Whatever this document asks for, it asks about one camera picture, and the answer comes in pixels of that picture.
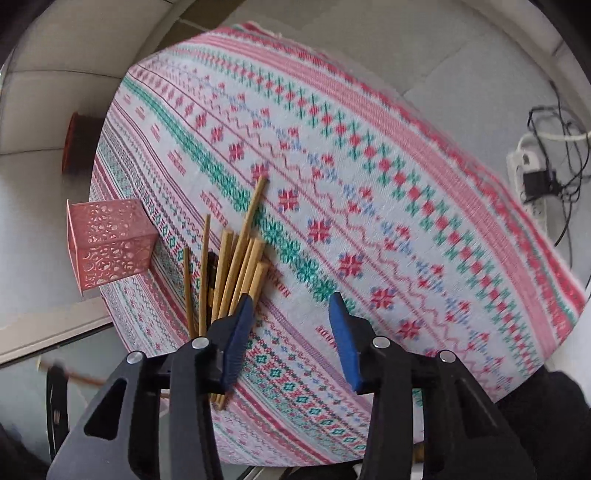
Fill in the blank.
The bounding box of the wooden chopstick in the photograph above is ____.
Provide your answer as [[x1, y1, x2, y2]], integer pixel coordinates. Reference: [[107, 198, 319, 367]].
[[249, 262, 270, 306], [211, 229, 233, 322], [229, 237, 266, 314], [198, 214, 211, 336], [218, 176, 267, 318], [183, 246, 197, 339]]

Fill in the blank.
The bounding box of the patterned woven tablecloth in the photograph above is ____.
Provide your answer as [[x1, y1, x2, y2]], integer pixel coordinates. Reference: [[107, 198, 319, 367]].
[[90, 23, 586, 466]]

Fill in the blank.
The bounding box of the pink perforated utensil holder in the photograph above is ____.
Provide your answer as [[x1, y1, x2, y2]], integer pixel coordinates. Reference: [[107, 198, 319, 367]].
[[66, 199, 158, 293]]

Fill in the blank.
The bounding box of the dark bin with red liner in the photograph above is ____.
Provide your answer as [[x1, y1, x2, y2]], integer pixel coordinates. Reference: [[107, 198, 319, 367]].
[[61, 112, 104, 175]]

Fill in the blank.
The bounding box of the black power adapter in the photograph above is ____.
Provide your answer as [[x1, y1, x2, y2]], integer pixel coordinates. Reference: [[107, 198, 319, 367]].
[[523, 169, 560, 201]]

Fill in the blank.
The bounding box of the white power strip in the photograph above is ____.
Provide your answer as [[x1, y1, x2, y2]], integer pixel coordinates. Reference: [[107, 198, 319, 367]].
[[506, 134, 548, 233]]

